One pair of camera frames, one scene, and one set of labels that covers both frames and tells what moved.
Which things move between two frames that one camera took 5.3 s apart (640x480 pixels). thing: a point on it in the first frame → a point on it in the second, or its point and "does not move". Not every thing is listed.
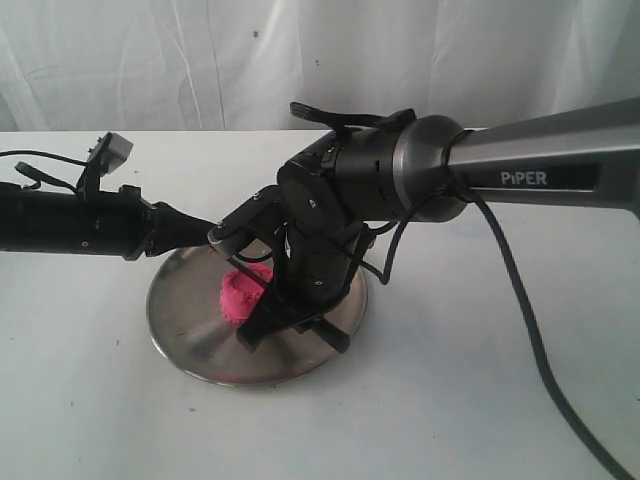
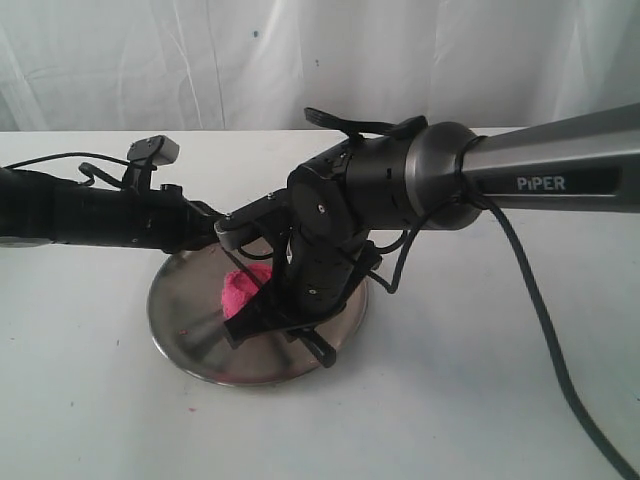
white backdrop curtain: (239, 65) does not move
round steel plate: (190, 327) does not move
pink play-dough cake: (239, 295) does not move
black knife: (318, 328) → (264, 318)
